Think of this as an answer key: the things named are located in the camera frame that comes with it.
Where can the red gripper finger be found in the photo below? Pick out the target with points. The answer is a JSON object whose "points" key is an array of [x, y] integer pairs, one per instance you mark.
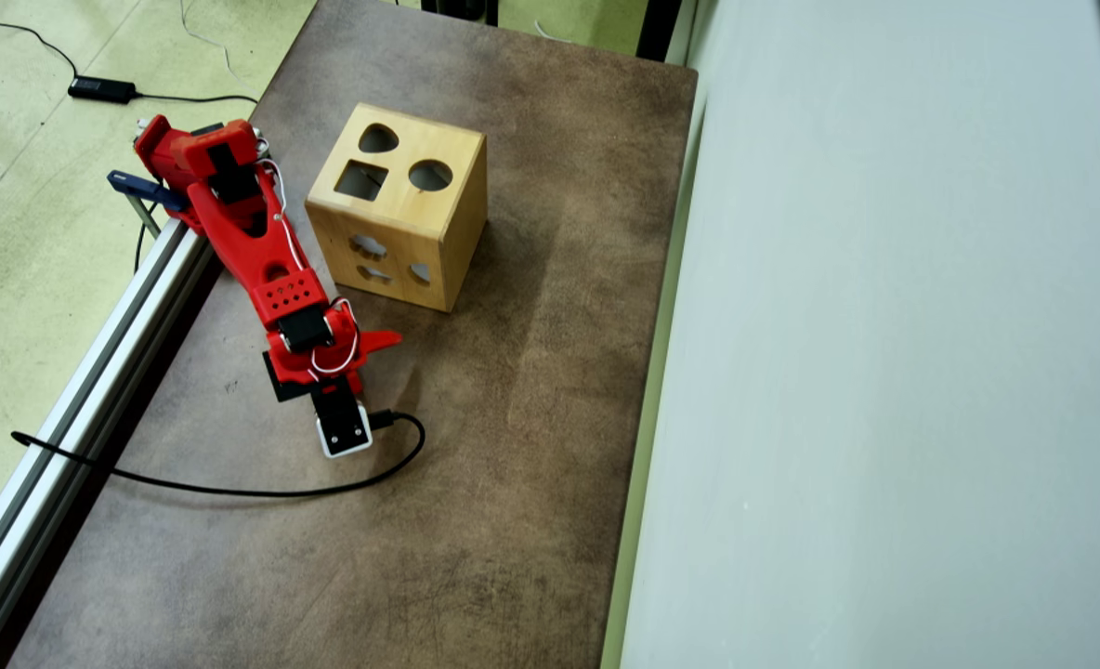
{"points": [[378, 342]]}

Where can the red robot arm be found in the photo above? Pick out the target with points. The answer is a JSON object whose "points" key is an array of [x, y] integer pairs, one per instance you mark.
{"points": [[253, 242]]}

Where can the wooden shape sorter box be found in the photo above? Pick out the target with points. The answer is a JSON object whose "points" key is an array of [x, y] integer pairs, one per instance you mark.
{"points": [[401, 223]]}

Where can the blue clamp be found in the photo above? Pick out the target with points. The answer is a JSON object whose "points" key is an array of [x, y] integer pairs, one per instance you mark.
{"points": [[146, 189]]}

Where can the black power adapter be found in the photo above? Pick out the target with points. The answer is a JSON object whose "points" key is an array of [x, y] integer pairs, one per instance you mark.
{"points": [[102, 89]]}

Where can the black furniture base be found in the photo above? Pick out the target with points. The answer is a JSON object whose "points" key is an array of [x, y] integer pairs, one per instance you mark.
{"points": [[462, 9]]}

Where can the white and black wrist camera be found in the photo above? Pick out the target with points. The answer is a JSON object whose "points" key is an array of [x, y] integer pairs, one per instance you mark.
{"points": [[344, 427]]}

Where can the aluminium profile rail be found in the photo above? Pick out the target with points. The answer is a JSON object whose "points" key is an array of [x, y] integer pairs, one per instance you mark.
{"points": [[76, 418]]}

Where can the black vertical post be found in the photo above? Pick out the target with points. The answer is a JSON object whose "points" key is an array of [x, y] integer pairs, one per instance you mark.
{"points": [[659, 28]]}

